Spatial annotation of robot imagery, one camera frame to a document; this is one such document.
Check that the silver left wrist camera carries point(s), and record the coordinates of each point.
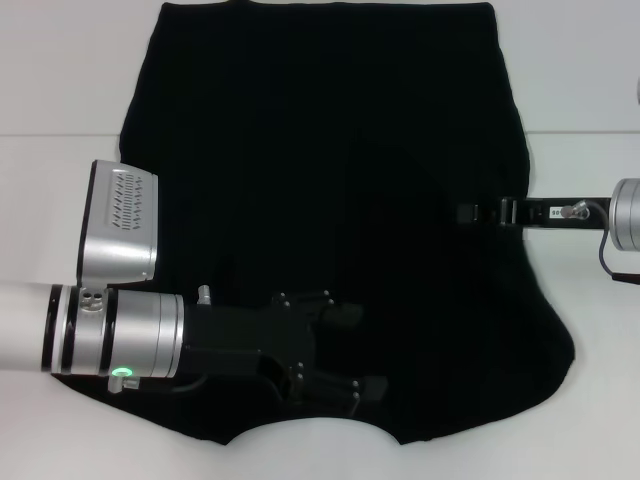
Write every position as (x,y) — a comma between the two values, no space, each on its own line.
(120,230)

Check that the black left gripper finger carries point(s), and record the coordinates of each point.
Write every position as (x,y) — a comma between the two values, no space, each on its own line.
(340,395)
(344,317)

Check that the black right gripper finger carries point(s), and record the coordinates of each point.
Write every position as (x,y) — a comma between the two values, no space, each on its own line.
(467,212)

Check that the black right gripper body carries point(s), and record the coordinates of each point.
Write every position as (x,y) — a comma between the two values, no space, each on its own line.
(535,215)

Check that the black t-shirt with white print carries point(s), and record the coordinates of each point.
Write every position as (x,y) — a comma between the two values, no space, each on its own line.
(320,150)

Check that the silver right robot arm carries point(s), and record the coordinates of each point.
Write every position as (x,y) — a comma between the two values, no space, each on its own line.
(627,215)

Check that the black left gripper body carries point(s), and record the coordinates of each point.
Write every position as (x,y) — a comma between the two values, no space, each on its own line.
(240,340)

